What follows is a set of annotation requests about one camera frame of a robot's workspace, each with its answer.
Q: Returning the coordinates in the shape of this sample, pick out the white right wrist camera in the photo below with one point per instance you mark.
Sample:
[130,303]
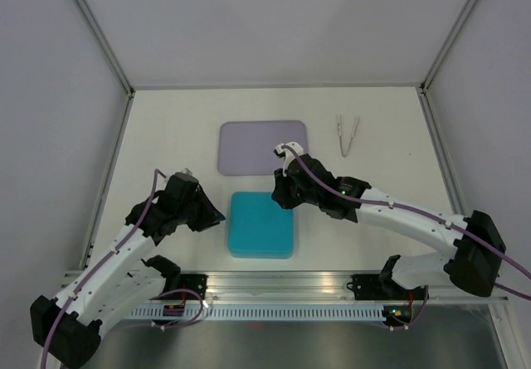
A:
[288,153]

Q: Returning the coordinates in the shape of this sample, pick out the right aluminium frame post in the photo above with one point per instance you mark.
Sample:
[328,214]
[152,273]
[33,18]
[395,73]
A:
[428,107]

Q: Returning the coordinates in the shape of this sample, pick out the white metal tweezers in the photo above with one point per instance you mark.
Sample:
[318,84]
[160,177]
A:
[344,150]

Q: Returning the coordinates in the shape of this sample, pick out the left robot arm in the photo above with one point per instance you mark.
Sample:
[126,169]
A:
[71,325]

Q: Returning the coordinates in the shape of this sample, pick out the teal chocolate box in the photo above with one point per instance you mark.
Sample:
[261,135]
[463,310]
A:
[276,252]

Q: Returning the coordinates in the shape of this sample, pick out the lilac plastic tray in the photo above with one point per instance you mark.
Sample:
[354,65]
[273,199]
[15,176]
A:
[246,148]

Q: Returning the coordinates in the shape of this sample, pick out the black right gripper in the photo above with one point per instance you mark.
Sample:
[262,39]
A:
[280,194]

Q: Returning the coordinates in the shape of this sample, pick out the aluminium frame post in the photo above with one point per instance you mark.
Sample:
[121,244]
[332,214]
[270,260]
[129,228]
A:
[428,107]
[95,29]

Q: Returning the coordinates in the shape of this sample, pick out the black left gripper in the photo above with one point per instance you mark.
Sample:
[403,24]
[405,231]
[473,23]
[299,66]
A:
[211,216]

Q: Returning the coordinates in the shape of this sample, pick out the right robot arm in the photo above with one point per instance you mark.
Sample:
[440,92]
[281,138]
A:
[467,249]

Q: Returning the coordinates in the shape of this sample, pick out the teal box lid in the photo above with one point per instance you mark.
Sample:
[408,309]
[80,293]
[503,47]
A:
[255,219]

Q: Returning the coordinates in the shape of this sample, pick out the aluminium mounting rail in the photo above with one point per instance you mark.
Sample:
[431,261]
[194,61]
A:
[276,286]

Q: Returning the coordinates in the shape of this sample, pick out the white slotted cable duct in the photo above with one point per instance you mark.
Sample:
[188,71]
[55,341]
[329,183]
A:
[256,312]

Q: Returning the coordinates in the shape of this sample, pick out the left aluminium frame post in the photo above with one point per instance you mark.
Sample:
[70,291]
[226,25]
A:
[95,29]

